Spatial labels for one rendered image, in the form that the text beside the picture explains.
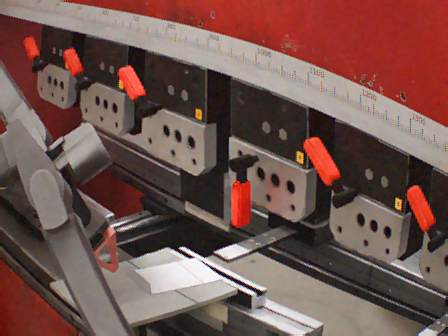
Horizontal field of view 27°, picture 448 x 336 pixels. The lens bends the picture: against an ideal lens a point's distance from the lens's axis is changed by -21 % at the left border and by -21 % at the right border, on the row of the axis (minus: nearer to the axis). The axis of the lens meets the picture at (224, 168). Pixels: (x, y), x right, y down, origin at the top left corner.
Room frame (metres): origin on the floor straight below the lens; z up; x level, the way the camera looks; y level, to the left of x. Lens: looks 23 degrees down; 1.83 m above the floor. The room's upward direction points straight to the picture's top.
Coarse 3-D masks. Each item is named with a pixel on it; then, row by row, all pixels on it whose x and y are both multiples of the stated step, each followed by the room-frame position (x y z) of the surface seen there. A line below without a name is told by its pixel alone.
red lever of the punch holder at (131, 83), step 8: (120, 72) 1.59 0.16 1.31; (128, 72) 1.59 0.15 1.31; (128, 80) 1.58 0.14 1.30; (136, 80) 1.58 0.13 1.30; (128, 88) 1.57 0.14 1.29; (136, 88) 1.57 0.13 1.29; (136, 96) 1.56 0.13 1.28; (144, 104) 1.55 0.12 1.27; (152, 104) 1.56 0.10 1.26; (160, 104) 1.57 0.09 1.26; (136, 112) 1.55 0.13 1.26; (144, 112) 1.54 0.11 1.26; (152, 112) 1.55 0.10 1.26
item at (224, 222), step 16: (192, 176) 1.57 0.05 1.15; (208, 176) 1.54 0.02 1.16; (224, 176) 1.51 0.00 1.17; (192, 192) 1.57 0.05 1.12; (208, 192) 1.54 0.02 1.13; (224, 192) 1.51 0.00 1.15; (192, 208) 1.58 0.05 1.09; (208, 208) 1.54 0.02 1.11; (224, 208) 1.51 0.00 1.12; (224, 224) 1.53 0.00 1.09
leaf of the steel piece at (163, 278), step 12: (168, 264) 1.56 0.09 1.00; (132, 276) 1.50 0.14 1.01; (144, 276) 1.51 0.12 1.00; (156, 276) 1.51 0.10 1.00; (168, 276) 1.51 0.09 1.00; (180, 276) 1.51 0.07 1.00; (192, 276) 1.52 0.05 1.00; (144, 288) 1.46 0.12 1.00; (156, 288) 1.47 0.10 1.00; (168, 288) 1.47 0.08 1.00; (180, 288) 1.47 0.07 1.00
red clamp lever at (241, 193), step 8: (232, 160) 1.39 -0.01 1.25; (240, 160) 1.39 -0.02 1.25; (248, 160) 1.39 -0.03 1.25; (256, 160) 1.40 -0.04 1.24; (232, 168) 1.38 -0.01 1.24; (240, 168) 1.38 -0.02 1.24; (240, 176) 1.39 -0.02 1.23; (240, 184) 1.39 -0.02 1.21; (248, 184) 1.39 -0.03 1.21; (232, 192) 1.39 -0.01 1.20; (240, 192) 1.38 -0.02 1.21; (248, 192) 1.39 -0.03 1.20; (232, 200) 1.39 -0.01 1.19; (240, 200) 1.38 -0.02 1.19; (248, 200) 1.39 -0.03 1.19; (232, 208) 1.39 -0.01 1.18; (240, 208) 1.38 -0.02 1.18; (248, 208) 1.39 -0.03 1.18; (240, 216) 1.38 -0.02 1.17; (248, 216) 1.39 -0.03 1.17; (232, 224) 1.39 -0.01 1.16; (240, 224) 1.38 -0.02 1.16
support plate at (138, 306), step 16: (144, 256) 1.58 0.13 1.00; (160, 256) 1.59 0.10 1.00; (176, 256) 1.59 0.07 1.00; (64, 288) 1.43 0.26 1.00; (112, 288) 1.46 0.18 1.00; (128, 288) 1.46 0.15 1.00; (192, 288) 1.48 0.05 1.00; (208, 288) 1.48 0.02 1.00; (224, 288) 1.48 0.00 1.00; (128, 304) 1.41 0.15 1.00; (144, 304) 1.41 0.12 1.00; (160, 304) 1.42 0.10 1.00; (176, 304) 1.42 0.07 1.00; (192, 304) 1.42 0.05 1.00; (128, 320) 1.35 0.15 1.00; (144, 320) 1.36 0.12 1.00
